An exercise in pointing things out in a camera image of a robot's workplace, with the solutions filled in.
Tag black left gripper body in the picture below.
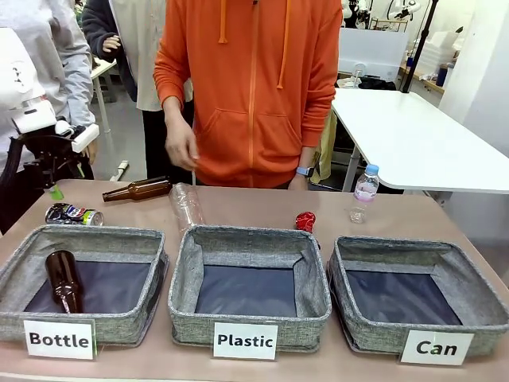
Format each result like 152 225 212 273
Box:
22 131 87 187

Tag crushed dark blue soda can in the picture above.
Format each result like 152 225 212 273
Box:
44 202 105 227

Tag brown glass beer bottle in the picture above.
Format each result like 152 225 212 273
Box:
102 175 173 204
44 250 85 314

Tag large clear plastic bottle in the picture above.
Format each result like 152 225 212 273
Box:
168 181 207 236

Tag crushed red soda can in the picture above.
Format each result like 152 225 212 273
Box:
294 211 317 233

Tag small pink-label water bottle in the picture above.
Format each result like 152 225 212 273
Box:
348 163 381 225

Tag person left forearm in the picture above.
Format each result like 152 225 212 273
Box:
297 59 343 172

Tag person right forearm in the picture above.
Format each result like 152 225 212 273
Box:
153 35 196 129

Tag grey fabric basket bottle sign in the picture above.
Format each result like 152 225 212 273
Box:
0 224 170 348

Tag grey fabric basket plastic sign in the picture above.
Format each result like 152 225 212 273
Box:
167 224 333 354

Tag grey fabric basket can sign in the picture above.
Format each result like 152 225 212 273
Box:
327 235 509 358

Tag white Can label sign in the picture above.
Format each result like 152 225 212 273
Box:
398 329 476 367

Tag grey hoodie bystander hand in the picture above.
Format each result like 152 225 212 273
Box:
84 138 98 166

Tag person right hand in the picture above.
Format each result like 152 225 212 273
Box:
164 118 200 172

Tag dark jacket bystander hand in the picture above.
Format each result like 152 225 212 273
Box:
102 34 122 55

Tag white power strip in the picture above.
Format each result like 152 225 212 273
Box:
111 159 130 183

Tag small white desk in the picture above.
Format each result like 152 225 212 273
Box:
90 58 119 134

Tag bystander in grey hoodie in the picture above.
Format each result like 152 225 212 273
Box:
0 0 98 188

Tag bystander in dark jacket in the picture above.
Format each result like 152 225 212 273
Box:
80 0 196 182

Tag white Bottle label sign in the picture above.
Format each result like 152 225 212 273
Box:
22 318 98 361

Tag orange hoodie person torso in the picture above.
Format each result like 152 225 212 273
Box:
153 0 344 189

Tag white Plastic label sign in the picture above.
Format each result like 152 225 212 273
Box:
212 322 279 361

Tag black bag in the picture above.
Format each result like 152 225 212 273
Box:
356 76 398 91

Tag white partition panel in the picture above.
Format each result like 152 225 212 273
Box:
337 27 410 81

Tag large white table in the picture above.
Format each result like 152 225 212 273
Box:
330 88 509 195

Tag black tripod pole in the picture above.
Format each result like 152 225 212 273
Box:
400 0 431 94

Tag stacked translucent storage boxes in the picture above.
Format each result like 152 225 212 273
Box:
416 28 467 80

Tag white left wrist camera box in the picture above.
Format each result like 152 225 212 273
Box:
54 119 100 154

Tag black left arm cable bundle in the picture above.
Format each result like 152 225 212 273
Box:
0 134 25 200

